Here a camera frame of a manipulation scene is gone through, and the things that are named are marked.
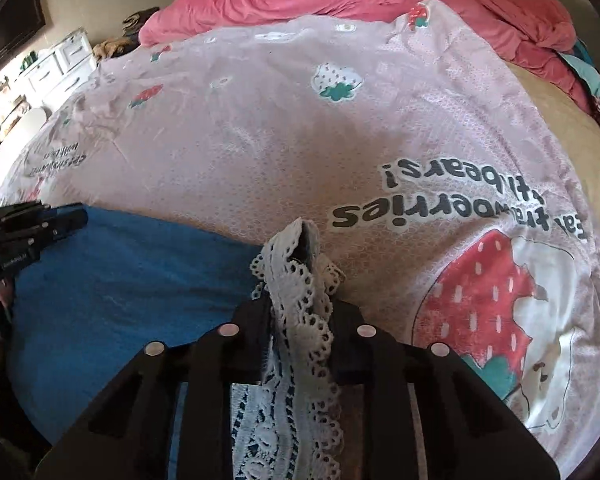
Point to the tan fluffy cloth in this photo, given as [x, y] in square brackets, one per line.
[112, 49]

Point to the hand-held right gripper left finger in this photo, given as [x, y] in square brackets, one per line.
[250, 341]

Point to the dark folded clothes pile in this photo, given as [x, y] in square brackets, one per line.
[142, 20]

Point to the white chair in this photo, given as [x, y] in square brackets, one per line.
[27, 122]

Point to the beige quilted blanket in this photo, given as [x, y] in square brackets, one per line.
[570, 135]

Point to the white dresser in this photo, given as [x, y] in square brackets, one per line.
[69, 60]

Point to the blue denim jeans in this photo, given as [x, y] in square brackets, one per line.
[129, 280]

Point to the black wall television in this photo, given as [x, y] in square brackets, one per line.
[9, 25]

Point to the dark green bottles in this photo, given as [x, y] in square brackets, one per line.
[27, 59]

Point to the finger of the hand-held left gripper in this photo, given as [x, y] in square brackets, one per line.
[67, 216]
[54, 230]

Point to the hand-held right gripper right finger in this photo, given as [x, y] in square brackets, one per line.
[354, 355]

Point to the pink strawberry printed bed sheet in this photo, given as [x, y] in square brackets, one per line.
[255, 135]

